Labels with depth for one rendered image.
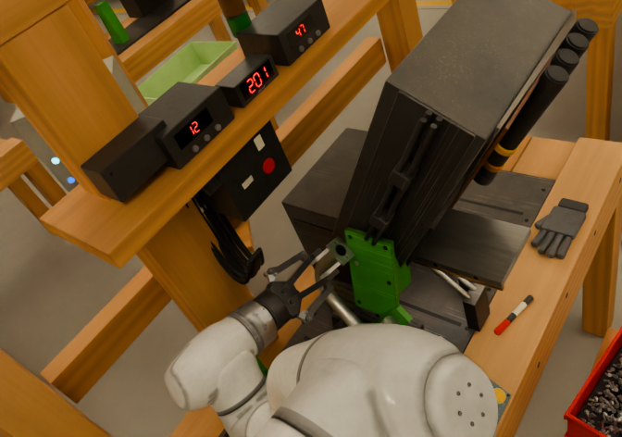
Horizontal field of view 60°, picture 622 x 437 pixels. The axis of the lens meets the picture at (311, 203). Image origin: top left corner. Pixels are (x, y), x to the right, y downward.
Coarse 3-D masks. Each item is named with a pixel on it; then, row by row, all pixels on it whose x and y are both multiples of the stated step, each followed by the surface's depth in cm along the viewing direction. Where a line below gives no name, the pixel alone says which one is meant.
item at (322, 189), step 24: (336, 144) 141; (360, 144) 138; (312, 168) 137; (336, 168) 134; (312, 192) 130; (336, 192) 127; (288, 216) 134; (312, 216) 127; (336, 216) 121; (312, 240) 135
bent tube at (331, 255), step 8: (336, 240) 114; (328, 248) 113; (336, 248) 116; (344, 248) 115; (328, 256) 115; (336, 256) 112; (344, 256) 113; (352, 256) 114; (320, 264) 118; (328, 264) 117; (344, 264) 112; (320, 272) 120; (320, 288) 123; (328, 296) 123; (336, 296) 123; (336, 304) 123; (344, 304) 123; (336, 312) 123; (344, 312) 122; (352, 312) 123; (344, 320) 123; (352, 320) 122; (360, 320) 123
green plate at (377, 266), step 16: (352, 240) 113; (368, 240) 109; (384, 240) 107; (368, 256) 112; (384, 256) 109; (352, 272) 118; (368, 272) 114; (384, 272) 111; (400, 272) 114; (368, 288) 117; (384, 288) 114; (400, 288) 116; (368, 304) 120; (384, 304) 116
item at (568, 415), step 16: (608, 352) 113; (608, 368) 115; (592, 384) 112; (608, 384) 113; (576, 400) 108; (592, 400) 111; (608, 400) 111; (576, 416) 111; (592, 416) 109; (608, 416) 108; (576, 432) 109; (592, 432) 103; (608, 432) 106
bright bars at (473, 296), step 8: (440, 272) 122; (448, 280) 122; (464, 280) 123; (456, 288) 122; (472, 288) 123; (480, 288) 123; (472, 296) 122; (480, 296) 122; (464, 304) 123; (472, 304) 121; (480, 304) 124; (488, 304) 128; (472, 312) 123; (480, 312) 125; (488, 312) 129; (472, 320) 126; (480, 320) 126; (472, 328) 128; (480, 328) 127
